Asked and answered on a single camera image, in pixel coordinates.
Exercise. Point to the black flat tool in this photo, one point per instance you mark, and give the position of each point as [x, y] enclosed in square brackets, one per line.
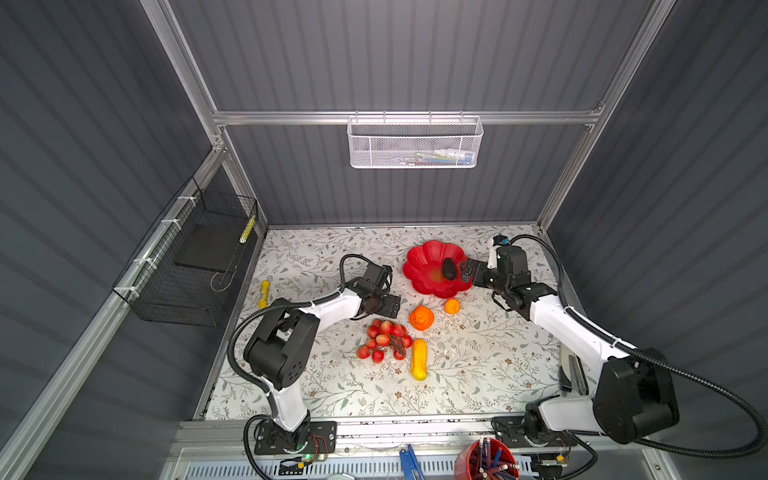
[572, 378]

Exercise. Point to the red pen cup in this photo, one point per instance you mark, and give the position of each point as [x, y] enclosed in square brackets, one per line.
[486, 458]

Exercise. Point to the black wire basket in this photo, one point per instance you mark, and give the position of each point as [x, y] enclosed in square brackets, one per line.
[191, 267]

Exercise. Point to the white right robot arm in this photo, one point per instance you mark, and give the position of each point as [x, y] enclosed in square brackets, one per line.
[634, 396]

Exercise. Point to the red fake lychee bunch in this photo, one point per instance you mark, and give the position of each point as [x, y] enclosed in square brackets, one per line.
[385, 339]

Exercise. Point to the orange fake bell pepper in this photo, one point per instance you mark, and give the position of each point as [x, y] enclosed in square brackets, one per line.
[421, 318]

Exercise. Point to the red flower-shaped fruit bowl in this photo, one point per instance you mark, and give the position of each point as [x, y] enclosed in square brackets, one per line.
[423, 268]

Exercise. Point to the dark fake avocado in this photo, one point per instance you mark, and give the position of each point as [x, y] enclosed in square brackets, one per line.
[449, 269]

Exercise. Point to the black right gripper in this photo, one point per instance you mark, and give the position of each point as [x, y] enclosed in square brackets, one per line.
[468, 271]

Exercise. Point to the white wire mesh basket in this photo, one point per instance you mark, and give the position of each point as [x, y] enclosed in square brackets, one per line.
[414, 142]

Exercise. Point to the small fake orange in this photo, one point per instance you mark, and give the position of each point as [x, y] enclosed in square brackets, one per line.
[452, 306]

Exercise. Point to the yellow marker in basket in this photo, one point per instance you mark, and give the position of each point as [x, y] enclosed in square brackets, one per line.
[247, 230]

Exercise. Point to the yellow marker on table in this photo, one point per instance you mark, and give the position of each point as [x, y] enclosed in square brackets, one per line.
[264, 294]

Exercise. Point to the blue clamp handle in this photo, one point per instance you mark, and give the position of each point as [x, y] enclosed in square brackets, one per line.
[410, 465]

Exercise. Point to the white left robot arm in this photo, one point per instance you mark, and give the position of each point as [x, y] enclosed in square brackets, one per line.
[271, 347]

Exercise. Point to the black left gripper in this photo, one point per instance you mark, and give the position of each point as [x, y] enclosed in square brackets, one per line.
[390, 306]

